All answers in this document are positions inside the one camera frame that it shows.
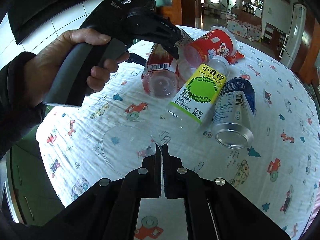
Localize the red label plastic bottle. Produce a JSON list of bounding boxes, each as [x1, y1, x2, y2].
[[142, 44, 180, 98]]

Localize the lime label plastic bottle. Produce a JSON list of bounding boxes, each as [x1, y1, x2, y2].
[[167, 56, 229, 129]]

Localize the person's left hand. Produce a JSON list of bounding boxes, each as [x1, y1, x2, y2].
[[24, 28, 129, 107]]

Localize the orange red snack bag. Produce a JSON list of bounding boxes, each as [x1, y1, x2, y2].
[[226, 51, 245, 65]]

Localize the green kitchen cabinets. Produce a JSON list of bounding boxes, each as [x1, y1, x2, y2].
[[1, 126, 65, 226]]

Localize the red plastic cup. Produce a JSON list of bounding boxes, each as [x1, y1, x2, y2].
[[183, 26, 238, 68]]

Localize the white milk carton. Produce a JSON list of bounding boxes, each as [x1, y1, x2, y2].
[[175, 29, 194, 48]]

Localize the polka dot play fence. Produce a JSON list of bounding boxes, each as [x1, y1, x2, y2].
[[226, 18, 261, 41]]

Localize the white refrigerator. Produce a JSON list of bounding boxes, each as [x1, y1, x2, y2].
[[279, 4, 307, 69]]

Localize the blue silver drink can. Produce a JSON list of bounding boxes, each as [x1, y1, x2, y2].
[[212, 77, 255, 149]]

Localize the person's left forearm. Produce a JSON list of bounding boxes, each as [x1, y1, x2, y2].
[[1, 52, 46, 157]]

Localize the cartoon print tablecloth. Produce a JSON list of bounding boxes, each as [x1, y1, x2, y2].
[[36, 42, 319, 239]]

